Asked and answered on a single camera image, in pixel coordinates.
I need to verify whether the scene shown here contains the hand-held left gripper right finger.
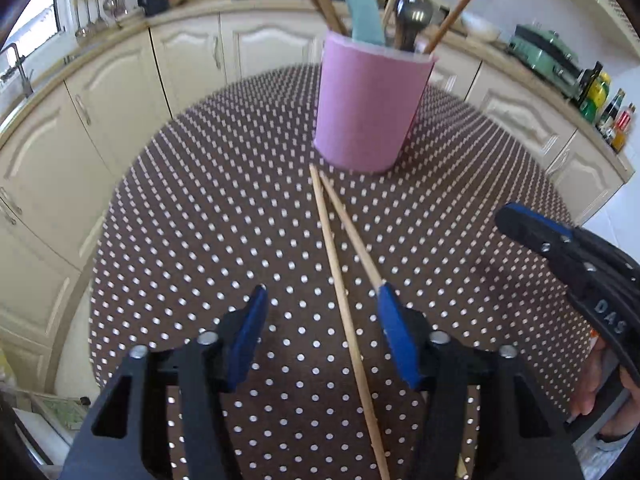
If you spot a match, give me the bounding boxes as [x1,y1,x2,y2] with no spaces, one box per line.
[376,282,586,480]

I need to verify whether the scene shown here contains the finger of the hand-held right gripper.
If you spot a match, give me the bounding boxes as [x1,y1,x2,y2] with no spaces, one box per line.
[495,202,581,266]

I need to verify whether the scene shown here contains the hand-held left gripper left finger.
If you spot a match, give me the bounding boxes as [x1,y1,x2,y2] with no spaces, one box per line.
[59,284,271,480]

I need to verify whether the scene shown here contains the pink utensil cup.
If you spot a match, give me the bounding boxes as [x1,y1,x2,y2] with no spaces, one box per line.
[312,30,438,175]

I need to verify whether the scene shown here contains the metal spoon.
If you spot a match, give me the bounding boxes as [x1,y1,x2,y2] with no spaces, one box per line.
[395,0,433,53]

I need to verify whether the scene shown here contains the person's right forearm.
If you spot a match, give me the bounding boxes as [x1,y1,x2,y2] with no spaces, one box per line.
[575,432,632,480]

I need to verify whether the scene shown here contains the person's right hand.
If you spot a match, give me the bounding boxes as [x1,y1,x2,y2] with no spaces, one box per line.
[570,335,636,442]

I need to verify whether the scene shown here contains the brown dotted tablecloth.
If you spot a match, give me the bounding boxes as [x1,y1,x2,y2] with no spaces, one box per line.
[89,62,601,480]

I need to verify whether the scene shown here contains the red label bottle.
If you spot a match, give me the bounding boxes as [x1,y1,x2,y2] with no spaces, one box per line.
[611,103,637,153]

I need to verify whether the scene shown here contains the dark sauce bottle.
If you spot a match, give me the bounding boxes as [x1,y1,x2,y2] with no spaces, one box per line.
[597,88,626,136]

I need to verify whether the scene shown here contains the yellow green bottle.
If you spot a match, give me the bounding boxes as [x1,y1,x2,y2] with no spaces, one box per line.
[582,72,612,123]

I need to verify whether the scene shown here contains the dark olive oil bottle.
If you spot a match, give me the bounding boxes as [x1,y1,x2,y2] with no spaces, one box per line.
[577,61,603,111]

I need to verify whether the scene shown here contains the green electric grill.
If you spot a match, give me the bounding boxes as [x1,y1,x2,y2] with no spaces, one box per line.
[507,22,583,98]

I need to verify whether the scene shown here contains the white bowl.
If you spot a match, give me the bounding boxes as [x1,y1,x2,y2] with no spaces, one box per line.
[460,12,501,43]

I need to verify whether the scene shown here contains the green patterned paper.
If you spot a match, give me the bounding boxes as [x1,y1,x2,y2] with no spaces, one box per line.
[30,392,91,433]

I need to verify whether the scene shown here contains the cream base cabinets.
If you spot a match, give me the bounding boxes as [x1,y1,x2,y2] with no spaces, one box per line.
[0,2,631,396]

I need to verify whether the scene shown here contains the teal silicone spatula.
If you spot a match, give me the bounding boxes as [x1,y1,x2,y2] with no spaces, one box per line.
[330,0,386,46]

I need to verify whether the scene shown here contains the metal kitchen faucet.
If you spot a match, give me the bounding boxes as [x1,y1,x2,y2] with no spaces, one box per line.
[0,42,35,98]

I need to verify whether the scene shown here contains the kitchen window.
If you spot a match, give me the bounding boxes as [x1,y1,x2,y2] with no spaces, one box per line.
[0,0,66,56]

